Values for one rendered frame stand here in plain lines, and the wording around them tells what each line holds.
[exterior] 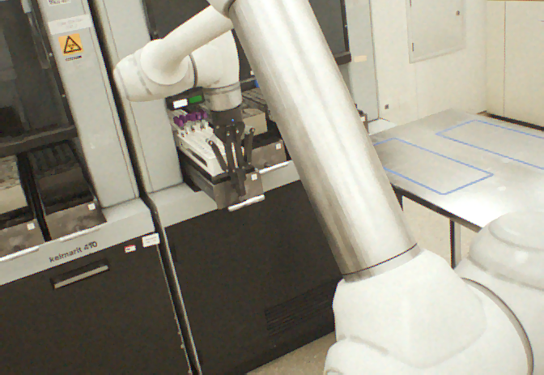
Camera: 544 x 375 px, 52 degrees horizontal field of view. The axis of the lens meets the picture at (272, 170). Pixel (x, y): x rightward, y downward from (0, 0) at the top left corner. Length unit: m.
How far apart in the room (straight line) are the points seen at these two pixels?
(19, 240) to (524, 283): 1.18
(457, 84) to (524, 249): 3.04
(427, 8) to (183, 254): 2.33
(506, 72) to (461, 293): 3.16
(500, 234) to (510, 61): 3.02
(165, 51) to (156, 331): 0.90
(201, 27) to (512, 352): 0.75
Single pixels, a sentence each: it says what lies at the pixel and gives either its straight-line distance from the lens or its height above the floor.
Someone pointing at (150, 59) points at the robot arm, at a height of 1.17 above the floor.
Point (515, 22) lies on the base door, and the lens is 3.68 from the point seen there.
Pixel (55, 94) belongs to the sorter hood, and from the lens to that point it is 1.51.
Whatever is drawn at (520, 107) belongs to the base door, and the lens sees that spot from 3.77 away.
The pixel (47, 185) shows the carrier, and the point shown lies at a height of 0.86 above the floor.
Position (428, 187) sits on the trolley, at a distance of 1.23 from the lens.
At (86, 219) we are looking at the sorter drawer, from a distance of 1.53.
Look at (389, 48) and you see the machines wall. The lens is 3.34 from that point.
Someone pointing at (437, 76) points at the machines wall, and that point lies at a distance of 3.61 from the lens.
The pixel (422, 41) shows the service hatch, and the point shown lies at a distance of 3.48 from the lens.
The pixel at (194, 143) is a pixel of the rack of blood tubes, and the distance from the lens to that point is 1.58.
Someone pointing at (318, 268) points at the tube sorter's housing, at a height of 0.33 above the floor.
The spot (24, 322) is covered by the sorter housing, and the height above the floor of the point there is 0.54.
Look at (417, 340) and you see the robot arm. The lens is 0.64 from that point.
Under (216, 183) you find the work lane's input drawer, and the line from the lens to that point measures 1.43.
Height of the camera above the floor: 1.36
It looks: 23 degrees down
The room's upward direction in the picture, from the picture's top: 9 degrees counter-clockwise
